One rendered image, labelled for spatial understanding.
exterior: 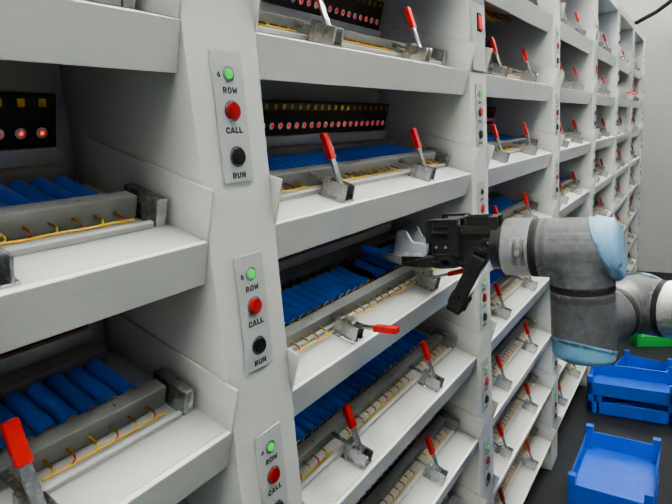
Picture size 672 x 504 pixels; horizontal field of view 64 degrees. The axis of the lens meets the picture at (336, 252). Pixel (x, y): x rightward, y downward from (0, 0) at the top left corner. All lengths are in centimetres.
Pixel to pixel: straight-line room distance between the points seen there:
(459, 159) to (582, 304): 42
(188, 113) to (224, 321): 20
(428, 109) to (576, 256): 47
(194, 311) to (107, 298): 12
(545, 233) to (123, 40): 61
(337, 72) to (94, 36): 33
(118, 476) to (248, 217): 26
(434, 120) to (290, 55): 55
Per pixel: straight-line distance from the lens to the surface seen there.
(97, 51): 47
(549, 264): 83
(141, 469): 54
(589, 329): 85
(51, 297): 43
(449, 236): 88
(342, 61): 71
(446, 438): 124
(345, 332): 75
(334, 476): 82
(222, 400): 56
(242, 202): 54
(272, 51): 61
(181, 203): 53
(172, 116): 53
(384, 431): 91
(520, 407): 180
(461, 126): 111
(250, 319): 56
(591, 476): 183
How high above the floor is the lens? 116
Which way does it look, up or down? 12 degrees down
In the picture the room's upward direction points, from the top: 5 degrees counter-clockwise
